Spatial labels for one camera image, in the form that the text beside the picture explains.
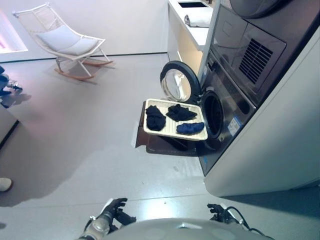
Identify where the pink lit window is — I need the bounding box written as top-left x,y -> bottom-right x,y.
0,9 -> 28,55

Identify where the white counter cabinet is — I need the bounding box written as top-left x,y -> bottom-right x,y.
166,0 -> 221,76

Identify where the dark dryer with vent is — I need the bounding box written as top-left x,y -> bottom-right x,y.
211,0 -> 320,96

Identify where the beige partition with black edge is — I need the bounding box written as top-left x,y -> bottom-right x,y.
0,107 -> 20,149

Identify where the person in dark trousers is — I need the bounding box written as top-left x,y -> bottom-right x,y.
0,177 -> 13,192

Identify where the white wicker tray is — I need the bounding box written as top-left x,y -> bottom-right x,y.
143,98 -> 209,141

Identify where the round glass washer door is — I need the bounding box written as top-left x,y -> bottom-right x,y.
159,60 -> 202,104

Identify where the grey robot torso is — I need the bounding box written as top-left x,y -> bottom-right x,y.
99,217 -> 276,240

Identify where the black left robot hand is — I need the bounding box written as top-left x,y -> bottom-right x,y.
99,198 -> 137,230

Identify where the black garment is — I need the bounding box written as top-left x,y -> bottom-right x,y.
165,104 -> 198,123
145,105 -> 167,131

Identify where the dark brown stool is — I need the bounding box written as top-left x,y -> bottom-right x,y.
136,99 -> 199,157

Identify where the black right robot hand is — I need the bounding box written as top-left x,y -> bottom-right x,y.
206,203 -> 230,223

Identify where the blue garment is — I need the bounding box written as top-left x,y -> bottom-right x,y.
176,121 -> 205,135

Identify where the pale grey chair cushion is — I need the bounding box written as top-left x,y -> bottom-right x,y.
36,24 -> 99,56

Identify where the folded white towel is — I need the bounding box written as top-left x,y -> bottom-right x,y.
184,14 -> 210,28

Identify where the small background humanoid robot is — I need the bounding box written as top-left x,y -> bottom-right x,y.
0,65 -> 24,109

